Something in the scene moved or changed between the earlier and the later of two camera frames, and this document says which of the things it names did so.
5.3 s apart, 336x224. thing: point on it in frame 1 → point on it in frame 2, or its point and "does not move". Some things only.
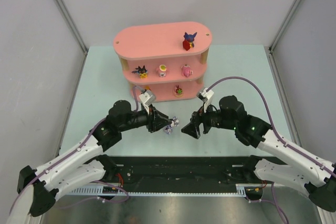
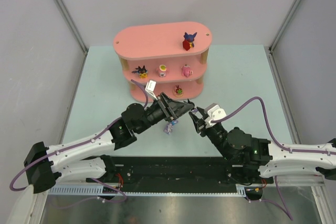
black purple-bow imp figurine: x=175 y=122 → x=193 y=109
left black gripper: x=151 y=121 → x=166 y=108
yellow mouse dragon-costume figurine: x=142 y=72 does not move
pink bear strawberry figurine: x=178 y=91 does not move
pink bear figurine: x=186 y=71 does not move
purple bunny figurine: x=168 y=129 does not move
